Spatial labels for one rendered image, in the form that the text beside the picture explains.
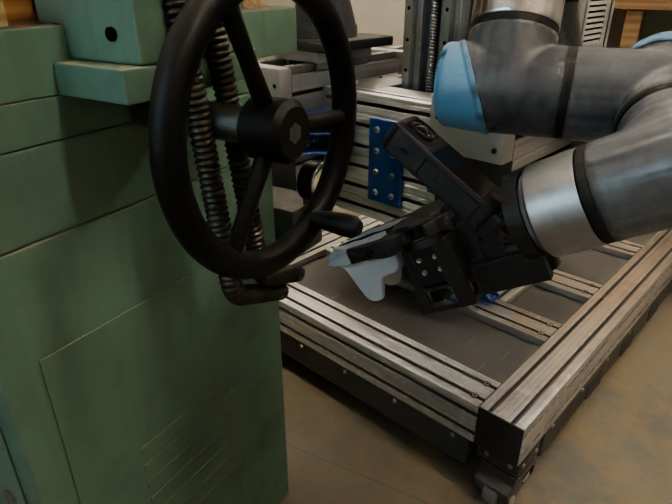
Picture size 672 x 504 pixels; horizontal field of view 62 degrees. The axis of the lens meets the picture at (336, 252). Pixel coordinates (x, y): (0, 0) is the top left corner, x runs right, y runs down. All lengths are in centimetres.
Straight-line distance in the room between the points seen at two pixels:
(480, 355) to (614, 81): 86
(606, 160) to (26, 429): 59
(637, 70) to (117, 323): 57
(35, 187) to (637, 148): 50
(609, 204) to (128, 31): 40
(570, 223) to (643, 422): 116
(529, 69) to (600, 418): 113
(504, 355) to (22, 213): 98
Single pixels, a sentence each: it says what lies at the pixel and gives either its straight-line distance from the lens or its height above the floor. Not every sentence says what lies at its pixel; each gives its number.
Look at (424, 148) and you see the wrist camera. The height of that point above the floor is 82.
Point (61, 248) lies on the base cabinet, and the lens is 62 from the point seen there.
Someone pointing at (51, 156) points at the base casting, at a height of 79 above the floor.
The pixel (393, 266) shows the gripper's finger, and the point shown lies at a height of 71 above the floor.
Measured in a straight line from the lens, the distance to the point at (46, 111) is 59.
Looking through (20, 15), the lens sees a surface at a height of 90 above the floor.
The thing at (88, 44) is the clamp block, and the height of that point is 88.
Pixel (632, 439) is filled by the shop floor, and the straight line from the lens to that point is 149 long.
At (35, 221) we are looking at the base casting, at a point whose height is 73.
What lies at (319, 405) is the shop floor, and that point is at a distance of 141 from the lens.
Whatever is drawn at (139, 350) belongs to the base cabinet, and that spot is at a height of 53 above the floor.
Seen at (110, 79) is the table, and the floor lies 86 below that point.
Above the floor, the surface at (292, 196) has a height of 62.
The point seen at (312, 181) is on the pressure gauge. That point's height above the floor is 67.
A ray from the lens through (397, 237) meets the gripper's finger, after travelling 47.
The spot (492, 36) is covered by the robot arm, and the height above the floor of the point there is 90.
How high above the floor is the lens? 94
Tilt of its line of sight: 26 degrees down
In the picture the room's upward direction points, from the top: straight up
